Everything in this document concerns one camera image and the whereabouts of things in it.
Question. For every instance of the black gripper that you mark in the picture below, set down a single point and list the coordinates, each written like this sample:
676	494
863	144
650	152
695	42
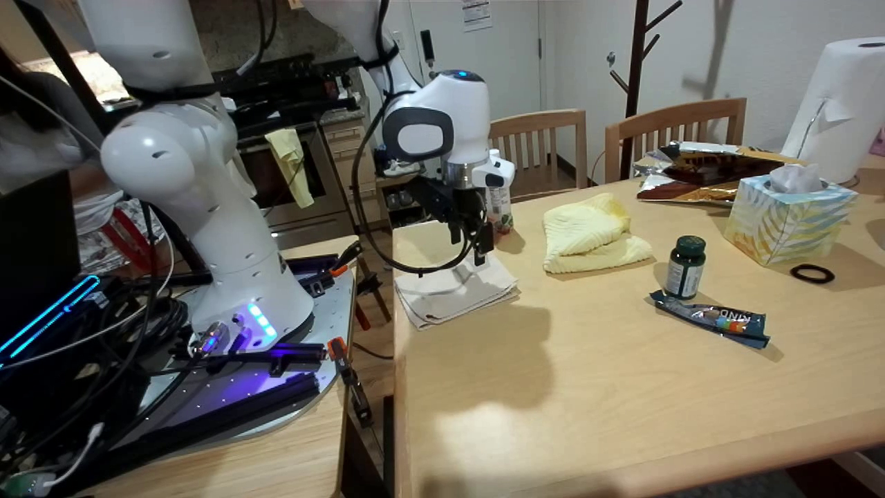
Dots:
445	195

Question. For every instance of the white wiping cloth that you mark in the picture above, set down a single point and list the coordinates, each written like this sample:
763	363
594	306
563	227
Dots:
452	295

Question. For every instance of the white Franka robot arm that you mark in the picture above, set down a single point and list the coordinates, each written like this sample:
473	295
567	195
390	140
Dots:
222	231

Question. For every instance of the yellow towel cloth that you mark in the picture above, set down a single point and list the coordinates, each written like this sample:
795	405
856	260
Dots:
590	235

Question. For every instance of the wooden slat-back chair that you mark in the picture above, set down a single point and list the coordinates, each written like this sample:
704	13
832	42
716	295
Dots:
539	119
681	114

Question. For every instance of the yellow hanging kitchen towel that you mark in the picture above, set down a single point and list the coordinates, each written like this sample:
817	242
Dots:
292	166

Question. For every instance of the silver snack bag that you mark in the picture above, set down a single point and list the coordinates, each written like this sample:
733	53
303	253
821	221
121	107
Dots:
654	176

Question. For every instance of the small green pill bottle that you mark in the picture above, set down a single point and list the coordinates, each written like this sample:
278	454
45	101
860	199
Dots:
684	267

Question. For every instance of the black kitchen stove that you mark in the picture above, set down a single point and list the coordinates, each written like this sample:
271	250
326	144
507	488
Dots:
286	86

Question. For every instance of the dark wooden coat rack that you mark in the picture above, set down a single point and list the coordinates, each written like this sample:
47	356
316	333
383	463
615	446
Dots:
636	55

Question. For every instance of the brown snack bag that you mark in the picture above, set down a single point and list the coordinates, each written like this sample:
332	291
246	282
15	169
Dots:
727	162

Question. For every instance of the striped tissue box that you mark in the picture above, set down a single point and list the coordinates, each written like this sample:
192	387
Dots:
782	226

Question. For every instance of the black box with blue light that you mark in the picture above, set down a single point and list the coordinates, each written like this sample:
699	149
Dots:
55	318

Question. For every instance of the black monitor screen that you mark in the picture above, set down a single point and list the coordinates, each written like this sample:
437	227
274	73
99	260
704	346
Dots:
37	250

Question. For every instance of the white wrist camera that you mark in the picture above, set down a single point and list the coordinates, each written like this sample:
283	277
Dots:
496	166

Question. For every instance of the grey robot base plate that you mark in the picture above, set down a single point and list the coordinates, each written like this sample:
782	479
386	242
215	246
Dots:
334	306

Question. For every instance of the white wall paper notice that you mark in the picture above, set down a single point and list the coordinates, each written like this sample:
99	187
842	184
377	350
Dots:
475	14

